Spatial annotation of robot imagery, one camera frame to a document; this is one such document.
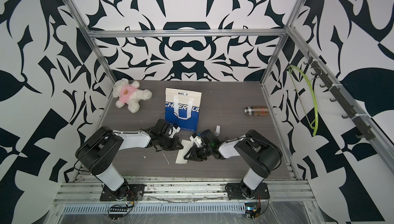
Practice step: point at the blue white paper bag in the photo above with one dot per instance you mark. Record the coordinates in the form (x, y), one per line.
(182, 107)

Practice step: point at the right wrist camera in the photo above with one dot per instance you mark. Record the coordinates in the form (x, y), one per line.
(196, 139)

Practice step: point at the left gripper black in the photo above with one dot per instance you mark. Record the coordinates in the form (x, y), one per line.
(176, 140)

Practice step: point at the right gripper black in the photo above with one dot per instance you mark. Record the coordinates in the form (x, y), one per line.
(193, 154)

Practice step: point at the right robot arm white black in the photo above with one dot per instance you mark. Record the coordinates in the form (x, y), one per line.
(260, 154)

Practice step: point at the plaid glasses case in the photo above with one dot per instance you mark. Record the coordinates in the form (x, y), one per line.
(256, 111)

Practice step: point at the white teddy bear pink shirt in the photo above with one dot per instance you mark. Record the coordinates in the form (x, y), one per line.
(129, 94)

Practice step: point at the grey wall hook rack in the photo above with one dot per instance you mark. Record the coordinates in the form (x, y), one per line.
(342, 97)

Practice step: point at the green clothes hanger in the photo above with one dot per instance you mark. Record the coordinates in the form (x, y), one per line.
(306, 97)

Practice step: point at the electronics board right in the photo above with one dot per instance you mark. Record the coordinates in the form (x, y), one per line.
(252, 211)

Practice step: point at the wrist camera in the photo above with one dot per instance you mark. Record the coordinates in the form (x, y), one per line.
(173, 130)
(196, 139)

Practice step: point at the white paper receipt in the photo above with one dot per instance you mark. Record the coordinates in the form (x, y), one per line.
(187, 145)

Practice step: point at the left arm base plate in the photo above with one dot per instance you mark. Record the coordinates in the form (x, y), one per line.
(126, 192)

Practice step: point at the black electronics board left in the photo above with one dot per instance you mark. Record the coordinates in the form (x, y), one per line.
(117, 211)

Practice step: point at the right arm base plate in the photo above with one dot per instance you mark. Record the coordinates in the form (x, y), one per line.
(241, 191)

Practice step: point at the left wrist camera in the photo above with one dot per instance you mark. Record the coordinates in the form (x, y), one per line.
(173, 130)

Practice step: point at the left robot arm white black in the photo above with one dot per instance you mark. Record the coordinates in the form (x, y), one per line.
(99, 151)

